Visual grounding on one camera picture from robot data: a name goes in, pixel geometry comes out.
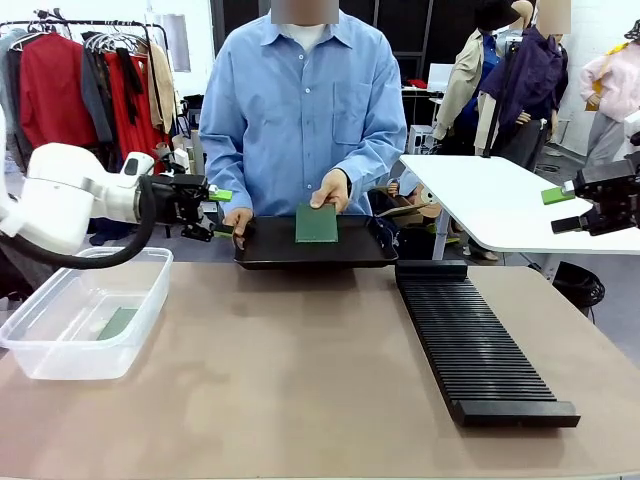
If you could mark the person's right forearm blue sleeve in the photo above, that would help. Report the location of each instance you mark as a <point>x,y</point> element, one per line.
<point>220,170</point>

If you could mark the beige hanging garment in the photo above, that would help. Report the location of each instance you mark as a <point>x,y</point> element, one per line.
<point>162,85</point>

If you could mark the black slotted PCB rack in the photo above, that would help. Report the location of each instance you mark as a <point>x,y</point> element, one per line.
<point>480,370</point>

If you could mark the red dress on hanger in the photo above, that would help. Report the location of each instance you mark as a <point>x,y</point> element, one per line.
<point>140,110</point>

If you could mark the dark grey hanging garment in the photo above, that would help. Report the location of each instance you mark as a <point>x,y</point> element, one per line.
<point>95,95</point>

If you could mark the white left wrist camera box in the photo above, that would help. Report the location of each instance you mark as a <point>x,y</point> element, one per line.
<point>179,159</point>

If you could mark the mannequin in pink top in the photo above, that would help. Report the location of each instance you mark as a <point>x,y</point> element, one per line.
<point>607,100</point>

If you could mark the clear plastic storage box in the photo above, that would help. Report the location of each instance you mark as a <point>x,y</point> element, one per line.
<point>125,280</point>

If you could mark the mannequin in purple jacket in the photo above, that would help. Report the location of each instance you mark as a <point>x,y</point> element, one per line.
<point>530,85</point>

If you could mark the white side table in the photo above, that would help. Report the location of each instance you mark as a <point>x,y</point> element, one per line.
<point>500,200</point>

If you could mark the black metal clothes rack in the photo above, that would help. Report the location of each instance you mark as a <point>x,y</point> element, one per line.
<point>75,23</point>

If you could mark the red jacket on hanger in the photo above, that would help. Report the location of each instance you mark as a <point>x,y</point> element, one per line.
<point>52,100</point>

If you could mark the light grey hanging garment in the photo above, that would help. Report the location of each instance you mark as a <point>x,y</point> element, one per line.
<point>6,75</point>

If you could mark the person in blue shirt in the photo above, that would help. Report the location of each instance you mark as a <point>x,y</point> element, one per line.
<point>300,110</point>

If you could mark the green PCB board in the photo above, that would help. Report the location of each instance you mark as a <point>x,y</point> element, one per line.
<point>117,324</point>
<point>316,227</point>

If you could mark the person's left forearm blue sleeve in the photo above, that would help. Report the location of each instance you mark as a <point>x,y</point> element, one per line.
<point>375,160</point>

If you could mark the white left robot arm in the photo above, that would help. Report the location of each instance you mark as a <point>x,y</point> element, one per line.
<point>55,200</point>

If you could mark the person's left hand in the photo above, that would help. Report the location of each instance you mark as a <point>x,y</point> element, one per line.
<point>332,192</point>

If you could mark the black hanging scarf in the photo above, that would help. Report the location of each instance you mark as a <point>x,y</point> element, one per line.
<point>131,85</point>

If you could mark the black plastic tray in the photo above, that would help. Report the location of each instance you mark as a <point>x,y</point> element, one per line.
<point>365,245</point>

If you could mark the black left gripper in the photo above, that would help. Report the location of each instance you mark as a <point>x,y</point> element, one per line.
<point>175,200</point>

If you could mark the mannequin beige coat black hat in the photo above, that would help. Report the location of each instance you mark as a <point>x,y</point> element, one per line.
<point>470,85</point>

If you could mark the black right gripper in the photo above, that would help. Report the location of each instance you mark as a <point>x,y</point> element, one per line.
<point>615,200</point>

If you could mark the person's right hand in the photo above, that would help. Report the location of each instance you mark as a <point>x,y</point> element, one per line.
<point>239,220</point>

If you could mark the black bin of paper rolls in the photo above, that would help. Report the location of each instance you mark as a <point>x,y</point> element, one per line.
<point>192,150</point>

